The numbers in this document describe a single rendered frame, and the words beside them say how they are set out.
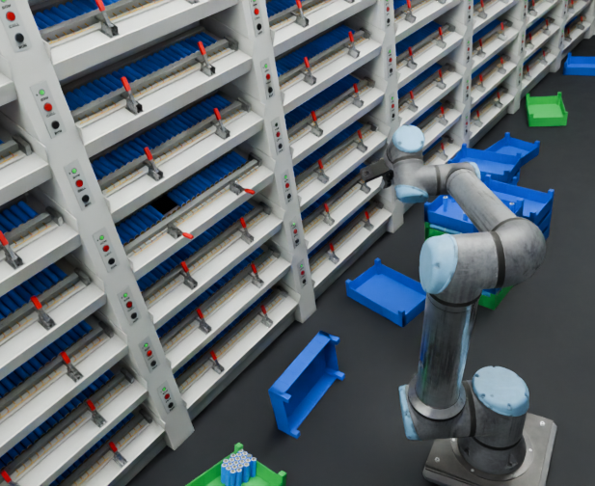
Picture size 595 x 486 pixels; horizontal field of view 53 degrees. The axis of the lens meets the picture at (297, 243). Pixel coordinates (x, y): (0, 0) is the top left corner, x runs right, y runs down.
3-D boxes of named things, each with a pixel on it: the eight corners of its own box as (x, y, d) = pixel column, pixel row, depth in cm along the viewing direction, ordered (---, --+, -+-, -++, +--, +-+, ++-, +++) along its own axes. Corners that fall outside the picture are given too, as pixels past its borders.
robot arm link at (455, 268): (466, 446, 164) (514, 267, 111) (403, 451, 165) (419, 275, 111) (454, 397, 175) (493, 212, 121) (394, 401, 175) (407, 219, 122)
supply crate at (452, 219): (523, 216, 222) (524, 198, 217) (498, 244, 211) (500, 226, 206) (449, 197, 240) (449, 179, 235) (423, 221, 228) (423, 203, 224)
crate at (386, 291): (435, 300, 238) (435, 285, 234) (402, 328, 229) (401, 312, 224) (378, 271, 258) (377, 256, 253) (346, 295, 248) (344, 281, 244)
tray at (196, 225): (272, 181, 202) (276, 160, 195) (134, 283, 166) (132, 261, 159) (229, 151, 208) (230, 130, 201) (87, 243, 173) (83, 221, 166)
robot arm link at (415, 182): (439, 194, 167) (433, 152, 170) (397, 197, 168) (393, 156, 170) (433, 203, 176) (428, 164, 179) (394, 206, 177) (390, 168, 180)
